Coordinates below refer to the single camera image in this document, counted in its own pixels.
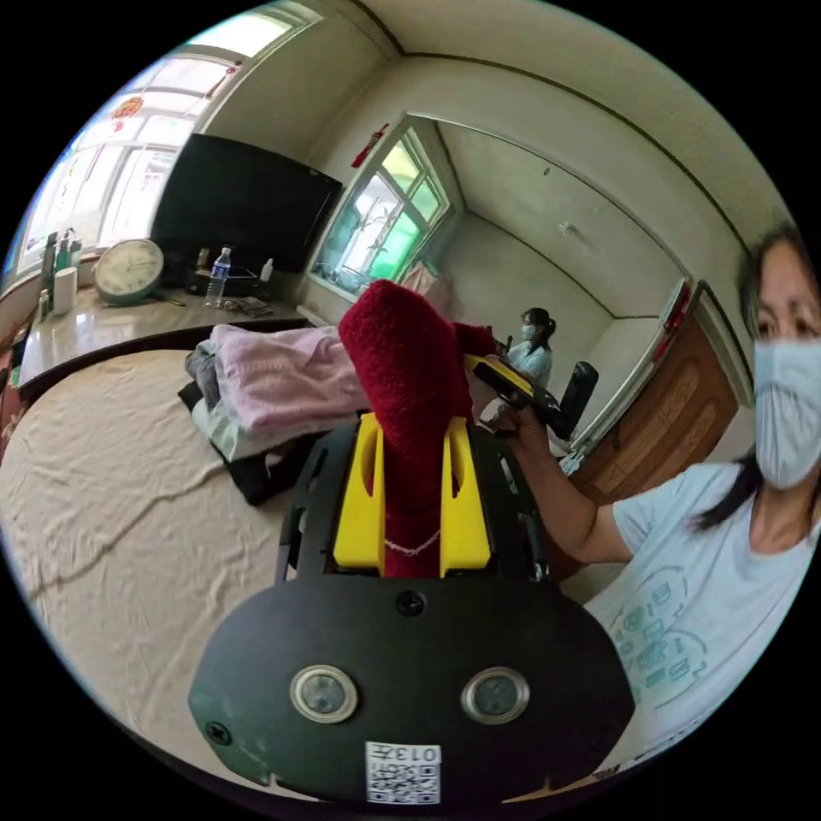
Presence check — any large bright window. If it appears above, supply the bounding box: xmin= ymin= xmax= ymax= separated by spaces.
xmin=9 ymin=11 xmax=309 ymax=274

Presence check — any green-tinted window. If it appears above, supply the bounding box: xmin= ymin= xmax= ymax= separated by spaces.
xmin=306 ymin=123 xmax=458 ymax=304

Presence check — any pink hanging cloth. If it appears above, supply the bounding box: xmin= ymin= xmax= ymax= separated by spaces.
xmin=399 ymin=261 xmax=455 ymax=316

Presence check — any red hanging ornament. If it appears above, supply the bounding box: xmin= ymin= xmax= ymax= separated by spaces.
xmin=351 ymin=122 xmax=391 ymax=170

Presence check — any brown wooden door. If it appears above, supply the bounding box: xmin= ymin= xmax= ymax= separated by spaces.
xmin=564 ymin=279 xmax=740 ymax=509

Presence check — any long grey counter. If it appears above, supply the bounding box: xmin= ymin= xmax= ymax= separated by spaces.
xmin=17 ymin=281 xmax=316 ymax=402

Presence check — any black television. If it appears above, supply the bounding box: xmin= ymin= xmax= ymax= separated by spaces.
xmin=150 ymin=133 xmax=345 ymax=275

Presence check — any person's right forearm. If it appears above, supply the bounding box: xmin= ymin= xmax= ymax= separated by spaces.
xmin=510 ymin=442 xmax=634 ymax=567

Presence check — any round green clock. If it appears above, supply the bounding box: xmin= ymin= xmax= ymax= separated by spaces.
xmin=93 ymin=238 xmax=167 ymax=306

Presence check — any person's right hand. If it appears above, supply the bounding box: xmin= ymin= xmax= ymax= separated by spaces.
xmin=476 ymin=396 xmax=552 ymax=464

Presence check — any person's body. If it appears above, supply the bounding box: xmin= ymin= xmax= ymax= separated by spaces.
xmin=576 ymin=217 xmax=821 ymax=774

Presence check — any white cylindrical container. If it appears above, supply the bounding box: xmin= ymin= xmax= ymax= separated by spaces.
xmin=52 ymin=266 xmax=80 ymax=316

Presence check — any clear water bottle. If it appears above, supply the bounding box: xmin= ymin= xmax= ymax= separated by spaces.
xmin=204 ymin=245 xmax=233 ymax=310

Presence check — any red sweater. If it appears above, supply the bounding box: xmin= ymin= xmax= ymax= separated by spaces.
xmin=338 ymin=279 xmax=499 ymax=578

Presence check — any bed with cream sheet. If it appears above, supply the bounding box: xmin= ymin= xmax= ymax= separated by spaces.
xmin=0 ymin=348 xmax=363 ymax=745

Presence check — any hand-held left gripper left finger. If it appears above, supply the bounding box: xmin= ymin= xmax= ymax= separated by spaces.
xmin=333 ymin=412 xmax=387 ymax=570

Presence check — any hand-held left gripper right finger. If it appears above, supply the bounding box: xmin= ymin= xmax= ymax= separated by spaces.
xmin=439 ymin=416 xmax=496 ymax=573

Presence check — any pile of clothes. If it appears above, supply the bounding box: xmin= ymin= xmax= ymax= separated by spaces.
xmin=177 ymin=322 xmax=372 ymax=508

